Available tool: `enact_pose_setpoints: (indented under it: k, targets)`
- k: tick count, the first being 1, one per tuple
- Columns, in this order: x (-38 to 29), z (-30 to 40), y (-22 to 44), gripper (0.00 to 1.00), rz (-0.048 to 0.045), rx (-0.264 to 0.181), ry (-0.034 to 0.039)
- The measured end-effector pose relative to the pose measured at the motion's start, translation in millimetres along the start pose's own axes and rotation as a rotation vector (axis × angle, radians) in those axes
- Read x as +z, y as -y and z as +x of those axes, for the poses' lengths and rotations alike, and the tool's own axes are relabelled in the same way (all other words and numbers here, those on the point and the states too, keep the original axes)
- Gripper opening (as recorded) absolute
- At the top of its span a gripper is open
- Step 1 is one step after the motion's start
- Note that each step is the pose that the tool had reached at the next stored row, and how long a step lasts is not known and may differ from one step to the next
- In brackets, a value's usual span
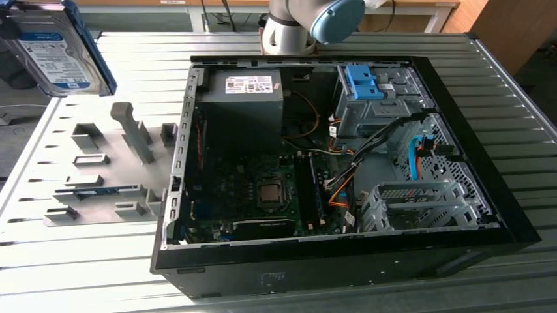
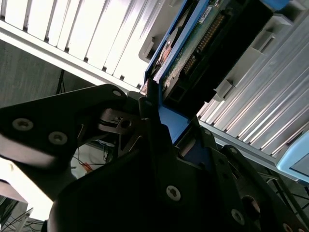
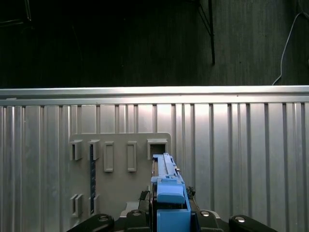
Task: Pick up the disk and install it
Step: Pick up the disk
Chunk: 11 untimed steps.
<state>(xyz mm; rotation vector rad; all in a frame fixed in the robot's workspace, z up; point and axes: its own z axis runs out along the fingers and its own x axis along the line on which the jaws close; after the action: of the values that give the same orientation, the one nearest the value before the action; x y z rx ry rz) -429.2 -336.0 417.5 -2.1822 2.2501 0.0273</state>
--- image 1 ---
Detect wooden desk with white legs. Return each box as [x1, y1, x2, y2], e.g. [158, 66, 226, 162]
[74, 0, 462, 33]

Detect black graphics card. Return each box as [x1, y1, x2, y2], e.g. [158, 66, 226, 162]
[231, 217, 298, 241]

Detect black RAM slot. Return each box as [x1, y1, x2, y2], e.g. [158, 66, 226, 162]
[294, 153, 314, 231]

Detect blue disk wire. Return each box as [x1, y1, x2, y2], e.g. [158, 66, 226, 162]
[407, 134, 433, 181]

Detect CPU socket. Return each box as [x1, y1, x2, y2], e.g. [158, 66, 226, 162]
[254, 175, 289, 209]

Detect blue plastic drive latch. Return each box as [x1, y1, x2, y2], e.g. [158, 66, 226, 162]
[346, 65, 389, 100]

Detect grey metal drive cage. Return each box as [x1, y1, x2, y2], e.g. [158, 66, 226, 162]
[334, 64, 435, 140]

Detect grey power supply unit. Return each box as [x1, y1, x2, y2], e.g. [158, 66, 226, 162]
[200, 68, 286, 147]

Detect coloured wire bundle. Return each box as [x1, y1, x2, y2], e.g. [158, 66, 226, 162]
[323, 162, 355, 192]

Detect black open PC case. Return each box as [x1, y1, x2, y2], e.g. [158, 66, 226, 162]
[150, 55, 544, 299]

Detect grey metal disk bay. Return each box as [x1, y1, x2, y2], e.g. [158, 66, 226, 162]
[357, 178, 482, 233]

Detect green motherboard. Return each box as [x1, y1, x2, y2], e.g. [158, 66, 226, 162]
[186, 148, 354, 244]

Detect black RAM stick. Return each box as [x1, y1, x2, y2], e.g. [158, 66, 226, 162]
[307, 152, 327, 228]

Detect black mesh wastebasket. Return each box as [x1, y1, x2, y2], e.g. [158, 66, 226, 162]
[0, 38, 43, 91]

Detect blue RAM stick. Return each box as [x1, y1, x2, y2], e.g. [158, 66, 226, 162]
[74, 187, 119, 197]

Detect black sleeved cable bundle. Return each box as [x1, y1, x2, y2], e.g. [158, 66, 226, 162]
[347, 113, 430, 169]

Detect grey parts rack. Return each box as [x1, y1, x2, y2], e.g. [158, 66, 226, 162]
[43, 101, 179, 228]

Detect hard disk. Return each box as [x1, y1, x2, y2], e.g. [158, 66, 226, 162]
[0, 0, 119, 98]

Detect thin orange wire loop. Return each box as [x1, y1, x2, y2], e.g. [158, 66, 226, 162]
[283, 91, 322, 140]

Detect orange flat cable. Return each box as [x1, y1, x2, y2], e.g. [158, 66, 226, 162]
[326, 182, 351, 209]

